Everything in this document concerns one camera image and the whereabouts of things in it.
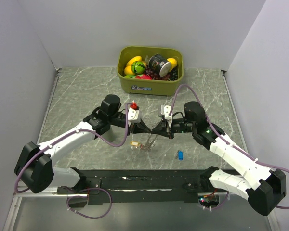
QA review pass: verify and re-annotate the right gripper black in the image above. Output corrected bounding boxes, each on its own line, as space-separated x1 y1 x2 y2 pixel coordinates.
150 118 196 140

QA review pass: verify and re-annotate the yellow tag key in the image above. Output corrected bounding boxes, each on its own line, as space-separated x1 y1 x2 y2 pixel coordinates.
130 141 142 149

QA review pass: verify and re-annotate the large keyring with small rings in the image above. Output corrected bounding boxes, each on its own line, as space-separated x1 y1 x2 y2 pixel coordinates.
140 134 158 151

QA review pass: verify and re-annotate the blue tag key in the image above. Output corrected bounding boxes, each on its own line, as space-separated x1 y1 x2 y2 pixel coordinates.
176 151 184 161

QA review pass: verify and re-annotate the olive green plastic bin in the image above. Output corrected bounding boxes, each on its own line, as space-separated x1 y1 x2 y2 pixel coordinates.
117 46 184 96

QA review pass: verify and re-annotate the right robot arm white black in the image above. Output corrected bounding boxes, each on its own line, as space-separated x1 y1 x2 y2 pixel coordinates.
152 101 286 216

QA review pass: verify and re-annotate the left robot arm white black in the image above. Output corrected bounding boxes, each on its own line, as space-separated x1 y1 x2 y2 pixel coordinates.
14 94 151 193

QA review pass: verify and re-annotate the grey bottle with beige cap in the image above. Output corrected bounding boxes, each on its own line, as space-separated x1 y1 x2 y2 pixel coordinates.
102 126 116 143

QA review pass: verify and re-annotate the red toy fruit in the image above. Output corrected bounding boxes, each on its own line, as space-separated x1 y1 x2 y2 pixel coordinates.
134 74 152 80

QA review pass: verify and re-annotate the dark grapes bunch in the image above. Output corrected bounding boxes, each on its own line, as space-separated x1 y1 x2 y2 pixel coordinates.
144 66 179 81

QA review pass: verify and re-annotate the green watermelon toy ball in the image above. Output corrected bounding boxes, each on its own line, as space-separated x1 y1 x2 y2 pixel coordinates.
131 61 146 75

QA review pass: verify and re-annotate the yellow toy mango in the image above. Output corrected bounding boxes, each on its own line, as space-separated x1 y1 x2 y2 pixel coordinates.
126 56 142 66

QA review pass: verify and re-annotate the black paper cup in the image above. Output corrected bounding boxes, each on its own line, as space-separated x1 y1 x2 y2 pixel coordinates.
148 54 171 77

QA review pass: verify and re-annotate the yellow toy lemon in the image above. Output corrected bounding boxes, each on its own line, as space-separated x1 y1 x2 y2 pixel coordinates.
167 58 178 70

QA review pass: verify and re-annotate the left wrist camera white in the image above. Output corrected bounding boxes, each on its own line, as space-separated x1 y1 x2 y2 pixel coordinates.
128 102 142 125

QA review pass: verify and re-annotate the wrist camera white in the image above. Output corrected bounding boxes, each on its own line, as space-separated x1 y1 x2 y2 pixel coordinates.
159 105 173 127
128 102 142 125

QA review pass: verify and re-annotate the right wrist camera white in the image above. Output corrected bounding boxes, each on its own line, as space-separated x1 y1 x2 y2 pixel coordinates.
159 105 173 127

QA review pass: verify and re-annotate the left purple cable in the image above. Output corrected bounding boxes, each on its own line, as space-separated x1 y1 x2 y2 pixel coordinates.
14 103 133 219

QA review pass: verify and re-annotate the purple cable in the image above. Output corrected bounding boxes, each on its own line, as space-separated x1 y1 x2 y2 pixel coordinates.
170 84 289 211
14 103 133 219

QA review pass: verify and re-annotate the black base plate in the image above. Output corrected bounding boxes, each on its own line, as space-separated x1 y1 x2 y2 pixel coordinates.
56 169 232 205

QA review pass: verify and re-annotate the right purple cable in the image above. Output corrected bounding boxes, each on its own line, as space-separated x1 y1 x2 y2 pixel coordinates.
170 84 289 211

